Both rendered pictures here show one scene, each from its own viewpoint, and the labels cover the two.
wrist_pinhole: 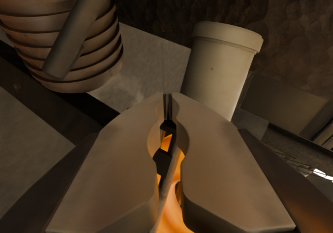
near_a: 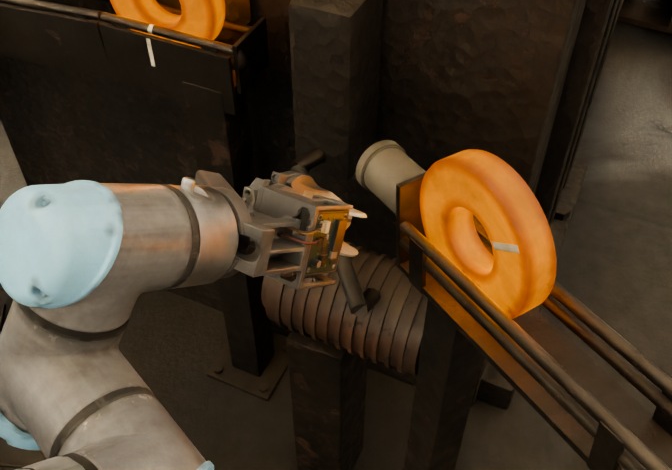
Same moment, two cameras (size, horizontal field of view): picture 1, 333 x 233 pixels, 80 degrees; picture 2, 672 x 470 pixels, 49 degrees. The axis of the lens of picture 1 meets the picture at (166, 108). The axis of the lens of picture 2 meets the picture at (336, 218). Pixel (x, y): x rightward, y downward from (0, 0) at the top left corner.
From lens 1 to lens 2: 69 cm
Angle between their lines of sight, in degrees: 67
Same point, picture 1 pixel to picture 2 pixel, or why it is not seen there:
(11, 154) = not seen: outside the picture
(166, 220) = (485, 275)
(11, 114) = not seen: outside the picture
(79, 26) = (343, 271)
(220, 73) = (376, 180)
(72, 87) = (415, 331)
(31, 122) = not seen: outside the picture
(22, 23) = (343, 321)
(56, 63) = (351, 299)
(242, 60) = (376, 161)
